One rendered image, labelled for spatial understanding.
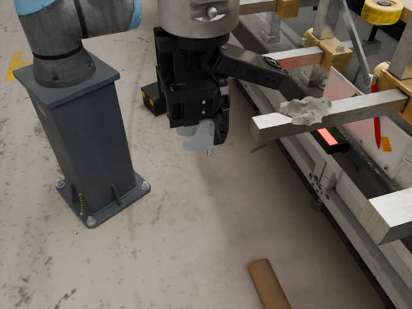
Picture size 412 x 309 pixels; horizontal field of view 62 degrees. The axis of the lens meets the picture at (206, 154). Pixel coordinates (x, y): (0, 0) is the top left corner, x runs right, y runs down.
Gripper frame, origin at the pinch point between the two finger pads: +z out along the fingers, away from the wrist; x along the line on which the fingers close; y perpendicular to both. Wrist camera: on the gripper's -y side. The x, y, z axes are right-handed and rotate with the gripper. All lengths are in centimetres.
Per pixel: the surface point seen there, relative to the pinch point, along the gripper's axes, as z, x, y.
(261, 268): 75, -12, -23
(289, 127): -2.4, 1.4, -12.0
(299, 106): -4.5, -0.5, -14.3
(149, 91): 71, -124, -4
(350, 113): -2.7, 1.4, -23.0
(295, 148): 66, -55, -57
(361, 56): -5.9, -9.4, -31.5
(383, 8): -8, -22, -45
